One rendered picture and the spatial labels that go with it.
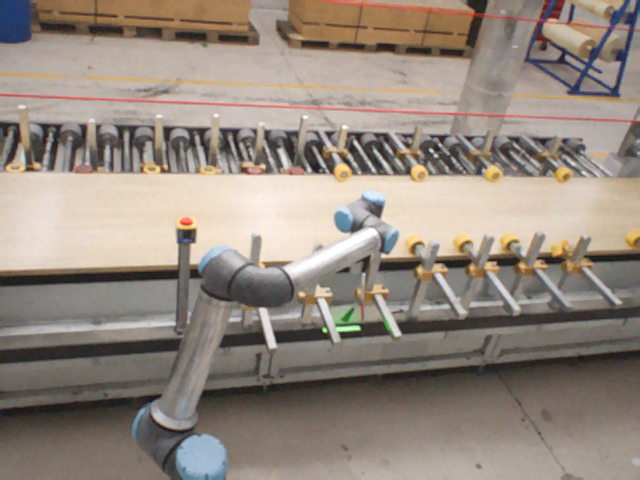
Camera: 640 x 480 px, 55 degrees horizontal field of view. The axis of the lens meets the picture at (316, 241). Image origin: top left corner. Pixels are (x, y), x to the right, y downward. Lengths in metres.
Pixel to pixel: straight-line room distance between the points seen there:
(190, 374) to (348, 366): 1.49
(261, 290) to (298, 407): 1.62
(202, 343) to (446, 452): 1.75
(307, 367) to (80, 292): 1.20
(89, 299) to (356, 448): 1.43
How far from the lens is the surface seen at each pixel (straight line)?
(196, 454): 1.95
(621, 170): 4.76
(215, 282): 1.74
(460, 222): 3.19
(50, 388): 3.11
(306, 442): 3.11
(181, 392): 1.93
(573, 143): 4.82
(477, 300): 3.17
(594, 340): 4.04
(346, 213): 2.10
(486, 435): 3.43
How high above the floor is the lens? 2.45
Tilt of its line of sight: 34 degrees down
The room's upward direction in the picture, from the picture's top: 10 degrees clockwise
